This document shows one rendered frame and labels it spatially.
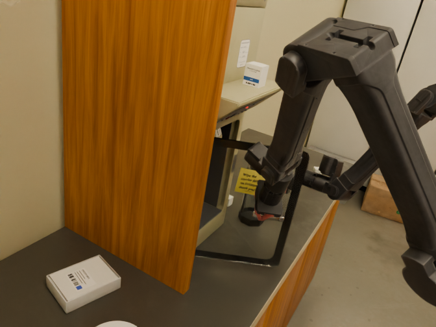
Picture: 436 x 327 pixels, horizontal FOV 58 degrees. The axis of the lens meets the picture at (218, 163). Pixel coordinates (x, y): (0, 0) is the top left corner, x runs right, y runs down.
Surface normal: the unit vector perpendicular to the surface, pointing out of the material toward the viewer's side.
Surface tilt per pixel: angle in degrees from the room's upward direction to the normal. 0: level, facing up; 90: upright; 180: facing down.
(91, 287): 0
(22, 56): 90
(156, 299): 0
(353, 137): 90
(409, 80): 90
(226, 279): 0
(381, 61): 70
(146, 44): 90
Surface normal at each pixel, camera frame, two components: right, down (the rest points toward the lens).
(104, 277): 0.16, -0.89
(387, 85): 0.39, 0.13
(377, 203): -0.44, 0.37
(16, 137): 0.85, 0.34
